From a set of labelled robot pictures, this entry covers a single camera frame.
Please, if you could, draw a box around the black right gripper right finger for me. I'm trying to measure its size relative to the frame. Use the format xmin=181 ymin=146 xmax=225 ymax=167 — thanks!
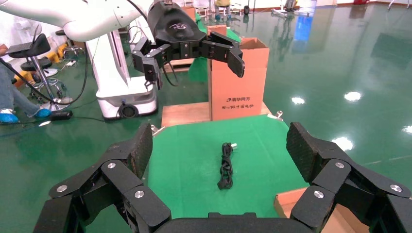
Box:
xmin=286 ymin=122 xmax=412 ymax=233

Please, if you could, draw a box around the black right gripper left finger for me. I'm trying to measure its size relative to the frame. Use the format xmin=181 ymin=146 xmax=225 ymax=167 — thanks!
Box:
xmin=34 ymin=123 xmax=171 ymax=233

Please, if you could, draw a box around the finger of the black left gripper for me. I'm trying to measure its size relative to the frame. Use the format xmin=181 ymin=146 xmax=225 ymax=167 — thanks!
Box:
xmin=131 ymin=37 xmax=171 ymax=91
xmin=199 ymin=31 xmax=246 ymax=79

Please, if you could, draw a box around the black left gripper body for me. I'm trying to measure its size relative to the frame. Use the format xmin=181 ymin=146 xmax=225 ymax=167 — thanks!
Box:
xmin=146 ymin=0 xmax=208 ymax=62

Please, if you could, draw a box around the black power cord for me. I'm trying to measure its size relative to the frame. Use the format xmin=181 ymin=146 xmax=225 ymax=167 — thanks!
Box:
xmin=217 ymin=142 xmax=238 ymax=190

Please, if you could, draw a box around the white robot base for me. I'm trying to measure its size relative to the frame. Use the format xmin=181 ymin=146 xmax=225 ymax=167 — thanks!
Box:
xmin=86 ymin=16 xmax=159 ymax=120

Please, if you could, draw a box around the small plain cardboard box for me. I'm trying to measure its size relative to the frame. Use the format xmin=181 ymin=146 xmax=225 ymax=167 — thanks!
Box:
xmin=182 ymin=5 xmax=197 ymax=22

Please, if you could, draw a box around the tall printed cardboard box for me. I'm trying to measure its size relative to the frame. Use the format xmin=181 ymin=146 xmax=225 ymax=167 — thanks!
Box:
xmin=206 ymin=24 xmax=270 ymax=122

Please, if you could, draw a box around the open flat cardboard box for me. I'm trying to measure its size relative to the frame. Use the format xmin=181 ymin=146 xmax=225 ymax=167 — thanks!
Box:
xmin=274 ymin=187 xmax=371 ymax=233

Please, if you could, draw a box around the silver metal clamp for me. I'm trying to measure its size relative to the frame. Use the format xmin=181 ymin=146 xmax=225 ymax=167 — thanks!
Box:
xmin=267 ymin=110 xmax=284 ymax=122
xmin=150 ymin=124 xmax=166 ymax=137

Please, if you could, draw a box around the green table cloth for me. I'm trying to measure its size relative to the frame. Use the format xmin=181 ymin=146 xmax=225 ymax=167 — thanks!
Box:
xmin=146 ymin=115 xmax=309 ymax=219

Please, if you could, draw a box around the person in yellow top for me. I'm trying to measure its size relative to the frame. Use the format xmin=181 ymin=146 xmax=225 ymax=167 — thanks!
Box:
xmin=212 ymin=0 xmax=233 ymax=20

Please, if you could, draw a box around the grey metal stand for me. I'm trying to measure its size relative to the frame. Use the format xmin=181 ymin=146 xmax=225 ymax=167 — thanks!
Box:
xmin=270 ymin=0 xmax=307 ymax=17

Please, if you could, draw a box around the black power adapter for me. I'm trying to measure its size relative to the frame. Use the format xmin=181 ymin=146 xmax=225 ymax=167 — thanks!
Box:
xmin=50 ymin=110 xmax=73 ymax=122

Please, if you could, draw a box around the yellow plastic block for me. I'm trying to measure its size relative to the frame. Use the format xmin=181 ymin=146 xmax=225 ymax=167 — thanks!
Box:
xmin=45 ymin=43 xmax=68 ymax=63

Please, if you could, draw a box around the chrome stool with black seat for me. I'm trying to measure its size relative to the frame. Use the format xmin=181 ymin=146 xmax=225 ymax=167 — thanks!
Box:
xmin=54 ymin=29 xmax=85 ymax=60

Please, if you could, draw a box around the black office stool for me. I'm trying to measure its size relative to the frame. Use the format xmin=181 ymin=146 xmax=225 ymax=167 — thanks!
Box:
xmin=8 ymin=33 xmax=75 ymax=112

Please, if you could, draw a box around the grey laptop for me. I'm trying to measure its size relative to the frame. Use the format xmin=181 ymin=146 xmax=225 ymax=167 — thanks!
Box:
xmin=4 ymin=24 xmax=42 ymax=54

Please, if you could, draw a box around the seated person in jeans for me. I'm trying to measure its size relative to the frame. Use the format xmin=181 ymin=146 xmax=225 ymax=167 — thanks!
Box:
xmin=0 ymin=43 xmax=52 ymax=124

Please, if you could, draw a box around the black left camera cable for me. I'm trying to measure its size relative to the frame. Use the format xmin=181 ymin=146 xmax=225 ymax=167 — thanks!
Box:
xmin=162 ymin=62 xmax=179 ymax=87

